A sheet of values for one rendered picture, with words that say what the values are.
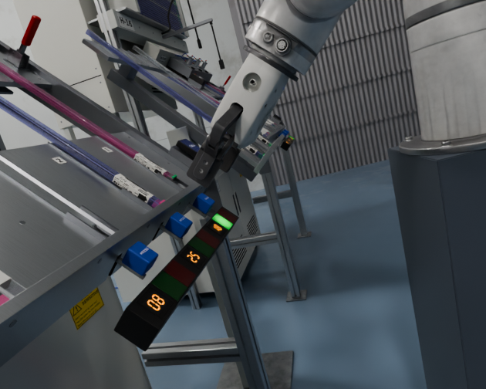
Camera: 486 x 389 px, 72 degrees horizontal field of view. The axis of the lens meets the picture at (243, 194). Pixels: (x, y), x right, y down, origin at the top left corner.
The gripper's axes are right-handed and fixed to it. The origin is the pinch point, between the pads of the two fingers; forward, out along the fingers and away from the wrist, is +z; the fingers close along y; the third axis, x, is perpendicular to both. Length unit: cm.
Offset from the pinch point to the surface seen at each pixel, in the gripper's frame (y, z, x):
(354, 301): 85, 44, -64
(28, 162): -7.6, 10.2, 19.5
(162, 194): 5.2, 10.2, 5.8
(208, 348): 21, 46, -17
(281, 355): 55, 63, -44
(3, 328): -26.9, 9.0, 2.5
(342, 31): 357, -85, 14
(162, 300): -13.5, 11.2, -4.8
